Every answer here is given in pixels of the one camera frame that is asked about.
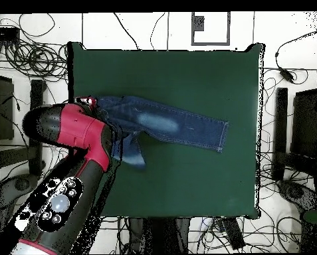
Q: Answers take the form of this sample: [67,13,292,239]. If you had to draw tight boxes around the black square case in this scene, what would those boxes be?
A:
[0,73,15,141]
[290,88,317,160]

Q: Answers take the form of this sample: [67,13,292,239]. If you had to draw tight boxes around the black flat box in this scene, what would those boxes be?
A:
[0,26,21,42]

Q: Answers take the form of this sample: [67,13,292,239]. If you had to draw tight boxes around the black power strip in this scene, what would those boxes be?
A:
[221,217,246,250]

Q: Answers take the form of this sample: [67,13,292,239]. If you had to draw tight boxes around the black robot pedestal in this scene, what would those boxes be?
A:
[128,217,191,254]

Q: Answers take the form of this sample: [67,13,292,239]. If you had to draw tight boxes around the black stand leg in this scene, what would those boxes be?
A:
[0,79,47,177]
[272,87,317,181]

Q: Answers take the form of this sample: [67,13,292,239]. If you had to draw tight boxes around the grey chair base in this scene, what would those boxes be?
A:
[277,180,317,213]
[0,173,39,254]

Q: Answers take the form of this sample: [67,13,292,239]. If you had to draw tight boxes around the coiled black cable bundle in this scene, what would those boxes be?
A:
[3,39,68,80]

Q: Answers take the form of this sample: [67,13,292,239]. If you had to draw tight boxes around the black power adapter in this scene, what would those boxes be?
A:
[278,67,296,84]

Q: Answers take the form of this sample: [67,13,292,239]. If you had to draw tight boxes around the dark green table cloth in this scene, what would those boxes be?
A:
[67,41,265,220]

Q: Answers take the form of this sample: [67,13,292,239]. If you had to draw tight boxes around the blue denim jeans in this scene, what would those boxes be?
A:
[95,95,230,171]

